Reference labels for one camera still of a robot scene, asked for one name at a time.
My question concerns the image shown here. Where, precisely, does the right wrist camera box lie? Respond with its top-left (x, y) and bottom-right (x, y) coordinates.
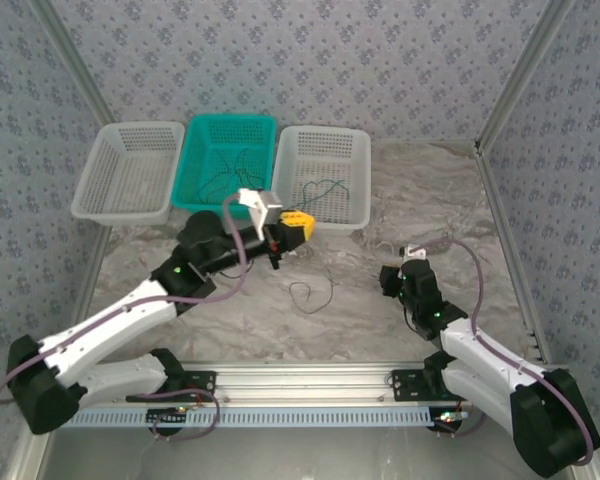
top-left (399, 244), bottom-right (428, 264)

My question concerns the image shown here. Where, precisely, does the aluminium frame post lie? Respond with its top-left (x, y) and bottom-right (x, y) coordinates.
top-left (474, 0), bottom-right (577, 154)
top-left (29, 0), bottom-right (112, 132)

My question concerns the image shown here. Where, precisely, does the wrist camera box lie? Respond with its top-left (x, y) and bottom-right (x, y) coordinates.
top-left (399, 244), bottom-right (428, 264)
top-left (238, 188), bottom-right (284, 242)

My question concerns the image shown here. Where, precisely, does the arm purple harness cable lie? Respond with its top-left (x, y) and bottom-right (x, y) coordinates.
top-left (0, 193), bottom-right (221, 442)
top-left (409, 237), bottom-right (596, 466)

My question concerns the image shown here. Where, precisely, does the teal perforated plastic basket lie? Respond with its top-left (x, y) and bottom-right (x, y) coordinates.
top-left (169, 114), bottom-right (278, 221)

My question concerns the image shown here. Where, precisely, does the thin green cable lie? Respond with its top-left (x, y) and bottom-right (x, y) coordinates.
top-left (299, 178), bottom-right (354, 214)

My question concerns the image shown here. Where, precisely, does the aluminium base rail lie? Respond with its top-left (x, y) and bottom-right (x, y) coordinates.
top-left (79, 362), bottom-right (576, 406)

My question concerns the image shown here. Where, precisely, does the small black controller board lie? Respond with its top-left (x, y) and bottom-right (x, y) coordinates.
top-left (146, 407), bottom-right (189, 434)
top-left (429, 407), bottom-right (467, 432)

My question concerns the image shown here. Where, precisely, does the left arm purple harness cable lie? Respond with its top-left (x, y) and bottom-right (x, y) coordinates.
top-left (0, 193), bottom-right (221, 442)

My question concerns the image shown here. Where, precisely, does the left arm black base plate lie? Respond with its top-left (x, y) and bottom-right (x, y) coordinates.
top-left (125, 370), bottom-right (217, 404)

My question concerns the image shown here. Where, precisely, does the right arm purple harness cable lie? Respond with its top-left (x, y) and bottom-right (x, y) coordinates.
top-left (409, 237), bottom-right (596, 466)

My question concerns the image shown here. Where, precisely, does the white perforated plastic basket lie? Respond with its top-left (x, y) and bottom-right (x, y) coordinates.
top-left (70, 121), bottom-right (186, 227)
top-left (271, 124), bottom-right (372, 237)

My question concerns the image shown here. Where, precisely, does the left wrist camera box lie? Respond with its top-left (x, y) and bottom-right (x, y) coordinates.
top-left (238, 188), bottom-right (284, 242)

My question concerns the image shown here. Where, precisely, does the white slotted cable duct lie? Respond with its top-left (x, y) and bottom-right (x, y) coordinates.
top-left (67, 405), bottom-right (434, 429)

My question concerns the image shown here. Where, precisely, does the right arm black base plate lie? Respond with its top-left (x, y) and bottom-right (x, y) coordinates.
top-left (390, 368), bottom-right (461, 404)

